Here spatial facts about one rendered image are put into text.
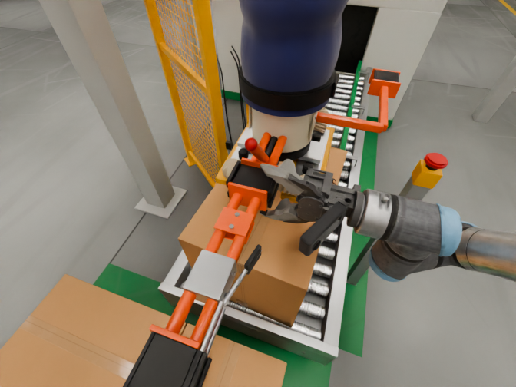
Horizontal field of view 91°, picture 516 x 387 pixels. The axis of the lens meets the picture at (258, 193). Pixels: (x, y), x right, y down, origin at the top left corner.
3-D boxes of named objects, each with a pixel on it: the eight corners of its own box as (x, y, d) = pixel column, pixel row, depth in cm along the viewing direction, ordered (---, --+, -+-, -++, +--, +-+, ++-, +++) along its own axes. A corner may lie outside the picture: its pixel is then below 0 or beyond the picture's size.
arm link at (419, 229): (441, 269, 48) (476, 243, 40) (372, 249, 50) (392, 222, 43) (435, 228, 54) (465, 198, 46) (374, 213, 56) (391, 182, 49)
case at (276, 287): (256, 187, 143) (256, 127, 112) (327, 210, 133) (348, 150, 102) (200, 287, 107) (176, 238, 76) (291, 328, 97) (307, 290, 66)
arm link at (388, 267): (421, 279, 59) (453, 254, 50) (376, 289, 58) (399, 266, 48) (399, 243, 65) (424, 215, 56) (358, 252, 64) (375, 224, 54)
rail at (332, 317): (360, 87, 245) (367, 66, 231) (366, 87, 244) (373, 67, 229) (314, 352, 104) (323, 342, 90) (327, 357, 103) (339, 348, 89)
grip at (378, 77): (368, 82, 89) (373, 67, 85) (394, 86, 87) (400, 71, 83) (366, 94, 83) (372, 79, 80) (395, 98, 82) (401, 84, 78)
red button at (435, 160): (420, 158, 92) (425, 149, 88) (441, 162, 90) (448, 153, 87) (421, 171, 87) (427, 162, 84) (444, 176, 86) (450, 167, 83)
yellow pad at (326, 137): (305, 127, 90) (306, 114, 86) (333, 132, 88) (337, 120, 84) (279, 199, 69) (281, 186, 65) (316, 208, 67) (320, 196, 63)
